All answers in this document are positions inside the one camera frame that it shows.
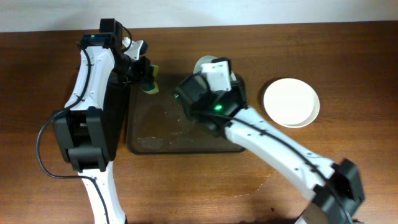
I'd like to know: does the yellow green sponge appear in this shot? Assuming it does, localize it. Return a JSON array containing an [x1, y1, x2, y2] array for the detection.
[[142, 64, 159, 95]]

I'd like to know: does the pale green plate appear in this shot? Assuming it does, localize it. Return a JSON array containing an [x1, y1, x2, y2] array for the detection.
[[193, 55, 237, 82]]

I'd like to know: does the white plate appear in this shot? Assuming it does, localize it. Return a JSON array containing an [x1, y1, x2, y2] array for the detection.
[[262, 78, 320, 128]]

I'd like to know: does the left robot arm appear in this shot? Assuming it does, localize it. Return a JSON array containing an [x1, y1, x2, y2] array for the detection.
[[49, 32, 159, 223]]

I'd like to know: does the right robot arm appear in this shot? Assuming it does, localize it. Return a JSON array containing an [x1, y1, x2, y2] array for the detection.
[[174, 57, 365, 224]]

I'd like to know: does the black sponge tray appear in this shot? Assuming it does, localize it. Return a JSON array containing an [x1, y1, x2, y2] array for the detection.
[[104, 75, 131, 161]]

